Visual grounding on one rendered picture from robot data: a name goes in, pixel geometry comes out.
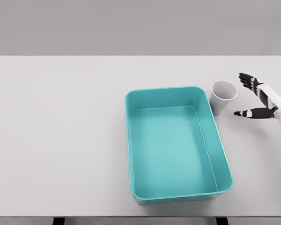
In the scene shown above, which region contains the teal rectangular plastic basket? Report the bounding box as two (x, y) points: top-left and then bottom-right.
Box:
(125, 86), (234, 207)

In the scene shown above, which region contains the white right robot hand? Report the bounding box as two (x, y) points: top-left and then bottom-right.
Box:
(233, 72), (281, 130)

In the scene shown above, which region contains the white paper cup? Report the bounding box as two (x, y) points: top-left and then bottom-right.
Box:
(209, 79), (238, 116)

